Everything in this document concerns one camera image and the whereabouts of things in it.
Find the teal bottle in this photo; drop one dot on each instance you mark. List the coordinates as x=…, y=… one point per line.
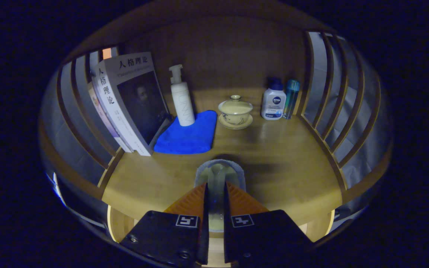
x=291, y=98

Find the ceramic lidded teacup with saucer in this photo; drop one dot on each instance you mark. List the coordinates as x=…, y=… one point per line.
x=235, y=111

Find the white pump bottle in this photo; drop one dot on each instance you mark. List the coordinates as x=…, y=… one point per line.
x=182, y=104

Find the white lotion bottle blue cap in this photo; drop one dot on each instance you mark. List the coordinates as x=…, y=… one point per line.
x=273, y=104

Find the wooden countertop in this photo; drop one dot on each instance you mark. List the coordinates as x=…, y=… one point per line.
x=274, y=156

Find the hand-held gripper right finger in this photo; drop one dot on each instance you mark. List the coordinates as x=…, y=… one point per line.
x=228, y=238

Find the wooden cabinet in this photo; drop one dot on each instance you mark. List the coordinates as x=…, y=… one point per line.
x=218, y=48

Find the thin purple-spined book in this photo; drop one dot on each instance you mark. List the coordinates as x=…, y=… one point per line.
x=106, y=119

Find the folded blue cloth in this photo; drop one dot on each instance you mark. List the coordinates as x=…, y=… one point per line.
x=188, y=137

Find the thick white book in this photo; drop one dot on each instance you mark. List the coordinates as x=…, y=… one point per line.
x=136, y=104

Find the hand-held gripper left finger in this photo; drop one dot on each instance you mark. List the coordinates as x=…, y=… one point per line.
x=204, y=238

